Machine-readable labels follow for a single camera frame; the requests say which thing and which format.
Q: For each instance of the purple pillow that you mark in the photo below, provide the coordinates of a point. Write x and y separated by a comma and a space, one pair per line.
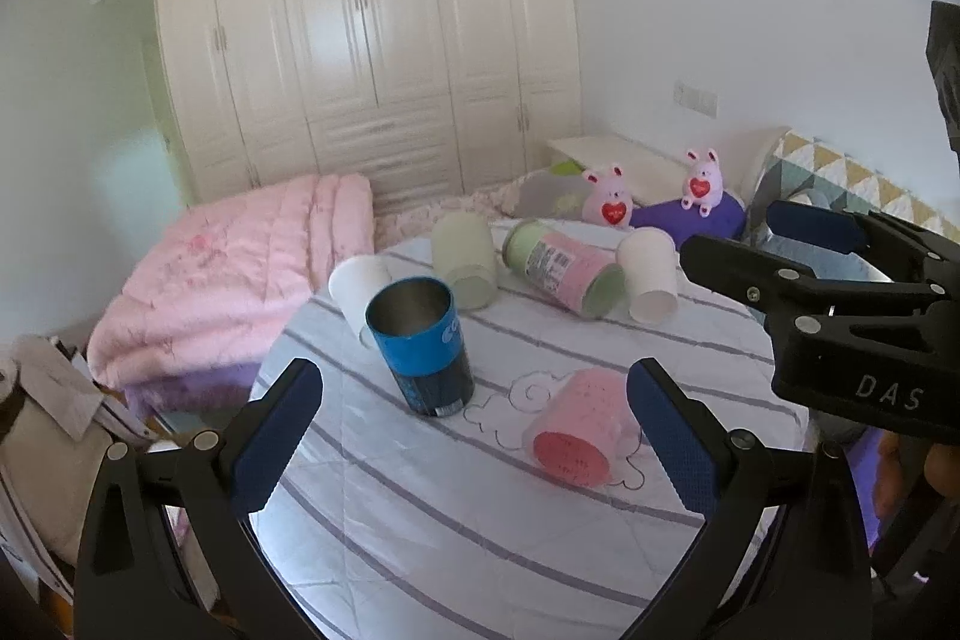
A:
690, 218

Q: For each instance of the triangle pattern pillow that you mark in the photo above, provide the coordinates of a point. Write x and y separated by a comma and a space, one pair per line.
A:
847, 179

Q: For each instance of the cream nightstand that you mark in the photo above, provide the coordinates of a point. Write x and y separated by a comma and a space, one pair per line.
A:
607, 154

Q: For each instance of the cream wardrobe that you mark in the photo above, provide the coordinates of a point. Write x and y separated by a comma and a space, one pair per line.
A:
360, 25

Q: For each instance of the pink quilt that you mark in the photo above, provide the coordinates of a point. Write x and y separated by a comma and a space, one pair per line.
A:
225, 280

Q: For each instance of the green cup with pink label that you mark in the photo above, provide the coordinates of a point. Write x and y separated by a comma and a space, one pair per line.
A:
562, 265

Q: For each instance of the pale green plastic cup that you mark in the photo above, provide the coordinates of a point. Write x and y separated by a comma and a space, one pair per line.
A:
465, 259

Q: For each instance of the pink floral bed sheet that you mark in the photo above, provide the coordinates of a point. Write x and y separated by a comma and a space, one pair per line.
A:
420, 218

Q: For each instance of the white wall switch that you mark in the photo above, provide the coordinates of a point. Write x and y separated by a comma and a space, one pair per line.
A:
694, 97

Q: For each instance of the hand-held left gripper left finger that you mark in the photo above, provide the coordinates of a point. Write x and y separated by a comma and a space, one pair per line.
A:
276, 441

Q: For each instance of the pink plastic cup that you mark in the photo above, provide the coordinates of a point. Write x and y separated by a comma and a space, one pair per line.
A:
577, 422

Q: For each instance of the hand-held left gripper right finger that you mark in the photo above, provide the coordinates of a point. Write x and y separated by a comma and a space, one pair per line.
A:
675, 445

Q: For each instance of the blue metal cup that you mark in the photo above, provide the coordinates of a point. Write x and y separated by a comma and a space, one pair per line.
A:
421, 347

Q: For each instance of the grey pillow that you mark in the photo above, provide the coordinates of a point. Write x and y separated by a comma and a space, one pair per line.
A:
544, 194

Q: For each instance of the white striped cloth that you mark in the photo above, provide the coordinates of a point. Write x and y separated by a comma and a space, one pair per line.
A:
420, 520

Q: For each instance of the purple bed sheet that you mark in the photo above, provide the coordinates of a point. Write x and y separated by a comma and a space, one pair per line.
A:
191, 394

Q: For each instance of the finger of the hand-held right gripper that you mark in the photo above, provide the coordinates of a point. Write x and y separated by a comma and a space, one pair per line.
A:
814, 227
750, 280

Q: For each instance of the beige bag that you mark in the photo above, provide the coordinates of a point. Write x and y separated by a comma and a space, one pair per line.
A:
45, 467

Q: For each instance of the white paper cup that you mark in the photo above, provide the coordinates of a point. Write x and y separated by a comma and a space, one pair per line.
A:
354, 299
647, 276

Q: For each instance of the pink bunny plush toy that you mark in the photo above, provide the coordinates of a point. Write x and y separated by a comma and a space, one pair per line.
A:
702, 181
609, 199

